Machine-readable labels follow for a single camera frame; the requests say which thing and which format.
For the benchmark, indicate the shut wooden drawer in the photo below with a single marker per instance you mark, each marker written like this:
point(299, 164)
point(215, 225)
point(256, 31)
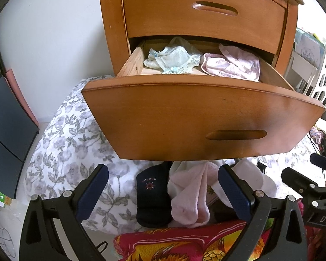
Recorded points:
point(179, 24)

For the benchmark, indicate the white cutout panel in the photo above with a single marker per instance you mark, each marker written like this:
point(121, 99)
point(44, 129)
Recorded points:
point(324, 87)

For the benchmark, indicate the wooden nightstand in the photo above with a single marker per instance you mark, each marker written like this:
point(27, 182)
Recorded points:
point(111, 32)

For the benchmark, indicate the pink board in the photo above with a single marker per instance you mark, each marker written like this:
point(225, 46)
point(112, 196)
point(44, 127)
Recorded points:
point(21, 98)

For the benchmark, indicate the white underwear black print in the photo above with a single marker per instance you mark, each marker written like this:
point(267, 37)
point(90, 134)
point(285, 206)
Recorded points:
point(252, 176)

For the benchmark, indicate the grey printed box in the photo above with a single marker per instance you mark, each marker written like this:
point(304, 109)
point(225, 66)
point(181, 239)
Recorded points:
point(309, 49)

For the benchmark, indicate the dark grey refrigerator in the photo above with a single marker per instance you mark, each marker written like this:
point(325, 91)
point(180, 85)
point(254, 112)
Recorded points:
point(5, 130)

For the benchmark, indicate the red floral blanket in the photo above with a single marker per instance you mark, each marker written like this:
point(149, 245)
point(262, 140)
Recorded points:
point(165, 244)

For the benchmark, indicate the colourful snack packets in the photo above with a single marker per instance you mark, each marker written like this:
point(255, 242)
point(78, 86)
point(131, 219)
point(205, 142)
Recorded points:
point(316, 136)

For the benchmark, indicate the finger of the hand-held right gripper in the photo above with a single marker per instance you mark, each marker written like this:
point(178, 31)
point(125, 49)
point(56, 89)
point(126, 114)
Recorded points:
point(296, 176)
point(323, 161)

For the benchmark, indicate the wooden drawer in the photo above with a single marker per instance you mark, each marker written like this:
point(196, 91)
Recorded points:
point(165, 119)
point(179, 24)

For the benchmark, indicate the pale blue lace underwear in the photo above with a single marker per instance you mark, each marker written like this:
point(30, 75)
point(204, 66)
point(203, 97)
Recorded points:
point(176, 57)

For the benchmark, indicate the green packaging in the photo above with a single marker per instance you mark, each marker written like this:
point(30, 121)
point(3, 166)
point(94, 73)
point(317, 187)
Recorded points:
point(0, 198)

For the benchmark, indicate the floral bedsheet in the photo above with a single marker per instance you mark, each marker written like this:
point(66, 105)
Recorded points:
point(70, 146)

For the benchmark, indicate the pale pink sock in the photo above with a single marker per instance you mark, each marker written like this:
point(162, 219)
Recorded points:
point(190, 204)

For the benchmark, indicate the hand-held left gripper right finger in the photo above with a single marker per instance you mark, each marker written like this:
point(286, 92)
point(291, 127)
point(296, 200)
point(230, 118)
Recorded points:
point(233, 193)

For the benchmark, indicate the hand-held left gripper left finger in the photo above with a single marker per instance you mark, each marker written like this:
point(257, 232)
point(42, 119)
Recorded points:
point(93, 193)

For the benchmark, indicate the navy printed sock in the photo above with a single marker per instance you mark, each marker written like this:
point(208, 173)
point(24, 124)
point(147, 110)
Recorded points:
point(152, 195)

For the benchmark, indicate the pink underwear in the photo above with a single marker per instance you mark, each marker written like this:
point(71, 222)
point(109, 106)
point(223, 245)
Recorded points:
point(233, 65)

